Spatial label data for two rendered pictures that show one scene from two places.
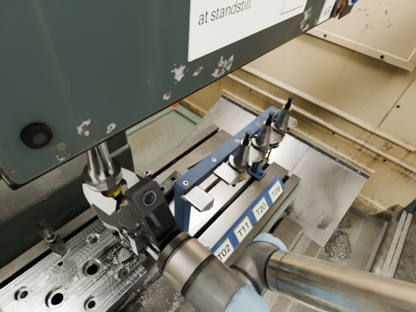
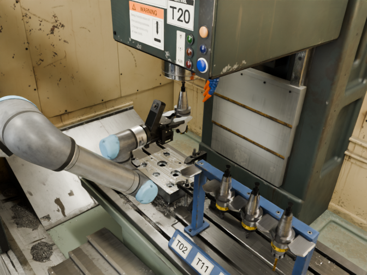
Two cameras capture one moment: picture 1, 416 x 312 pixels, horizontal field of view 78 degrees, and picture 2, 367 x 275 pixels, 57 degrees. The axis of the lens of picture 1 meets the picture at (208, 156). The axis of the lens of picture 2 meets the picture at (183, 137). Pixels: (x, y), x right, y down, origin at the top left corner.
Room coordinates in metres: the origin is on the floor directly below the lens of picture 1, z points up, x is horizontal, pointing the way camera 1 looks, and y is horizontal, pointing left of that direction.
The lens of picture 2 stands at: (0.53, -0.95, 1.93)
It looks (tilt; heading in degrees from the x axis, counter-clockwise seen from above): 31 degrees down; 102
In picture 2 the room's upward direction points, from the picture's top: 2 degrees clockwise
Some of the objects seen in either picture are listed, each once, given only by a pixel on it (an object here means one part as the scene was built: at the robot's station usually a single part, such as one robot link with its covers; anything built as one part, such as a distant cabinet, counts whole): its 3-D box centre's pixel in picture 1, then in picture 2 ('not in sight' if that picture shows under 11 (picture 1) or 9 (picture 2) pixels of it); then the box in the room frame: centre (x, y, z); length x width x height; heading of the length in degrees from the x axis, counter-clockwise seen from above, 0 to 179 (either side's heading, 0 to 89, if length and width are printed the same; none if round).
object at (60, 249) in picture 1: (53, 241); (194, 161); (0.30, 0.41, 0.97); 0.13 x 0.03 x 0.15; 55
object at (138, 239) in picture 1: (153, 232); (155, 131); (0.20, 0.08, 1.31); 0.12 x 0.08 x 0.09; 55
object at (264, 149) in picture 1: (260, 143); (251, 213); (0.58, -0.15, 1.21); 0.06 x 0.06 x 0.03
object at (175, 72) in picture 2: not in sight; (183, 57); (0.27, 0.18, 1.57); 0.16 x 0.16 x 0.12
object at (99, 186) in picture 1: (103, 174); (182, 110); (0.28, 0.18, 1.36); 0.06 x 0.06 x 0.03
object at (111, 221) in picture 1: (116, 214); not in sight; (0.21, 0.14, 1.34); 0.09 x 0.05 x 0.02; 68
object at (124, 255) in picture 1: (138, 246); (187, 193); (0.31, 0.17, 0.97); 0.13 x 0.03 x 0.15; 145
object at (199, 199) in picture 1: (200, 199); (190, 171); (0.35, 0.00, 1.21); 0.07 x 0.05 x 0.01; 55
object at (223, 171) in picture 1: (227, 174); (212, 186); (0.44, -0.06, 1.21); 0.07 x 0.05 x 0.01; 55
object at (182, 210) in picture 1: (182, 220); (198, 200); (0.38, 0.05, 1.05); 0.10 x 0.05 x 0.30; 55
